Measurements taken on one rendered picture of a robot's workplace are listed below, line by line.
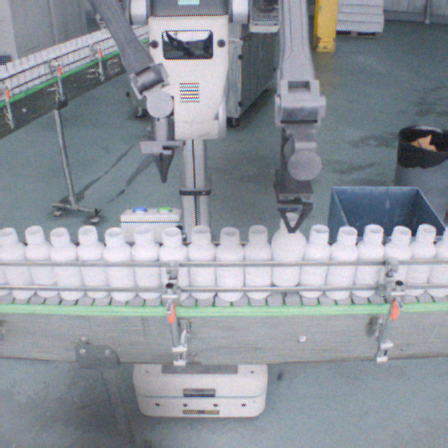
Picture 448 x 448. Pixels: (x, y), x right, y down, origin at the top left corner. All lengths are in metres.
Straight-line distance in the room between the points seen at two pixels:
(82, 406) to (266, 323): 1.28
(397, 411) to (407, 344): 1.01
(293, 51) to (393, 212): 1.00
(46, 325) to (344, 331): 0.68
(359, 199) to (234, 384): 0.83
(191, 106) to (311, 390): 1.33
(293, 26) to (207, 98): 0.62
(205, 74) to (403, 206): 0.83
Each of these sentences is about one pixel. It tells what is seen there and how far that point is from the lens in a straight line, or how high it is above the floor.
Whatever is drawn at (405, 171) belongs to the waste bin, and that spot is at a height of 0.45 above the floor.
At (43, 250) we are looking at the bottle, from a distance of 1.04.
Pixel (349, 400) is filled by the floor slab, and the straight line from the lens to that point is 2.15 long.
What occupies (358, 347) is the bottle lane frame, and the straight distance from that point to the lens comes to 1.14.
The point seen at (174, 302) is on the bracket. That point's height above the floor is 1.07.
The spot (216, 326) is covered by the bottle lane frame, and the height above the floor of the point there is 0.95.
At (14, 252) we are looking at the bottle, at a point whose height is 1.13.
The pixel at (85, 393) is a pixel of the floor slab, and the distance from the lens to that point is 2.20.
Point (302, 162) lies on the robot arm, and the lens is 0.78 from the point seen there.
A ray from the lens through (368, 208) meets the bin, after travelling 1.69.
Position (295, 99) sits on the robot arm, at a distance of 0.82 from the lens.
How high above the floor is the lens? 1.69
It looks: 33 degrees down
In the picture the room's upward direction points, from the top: straight up
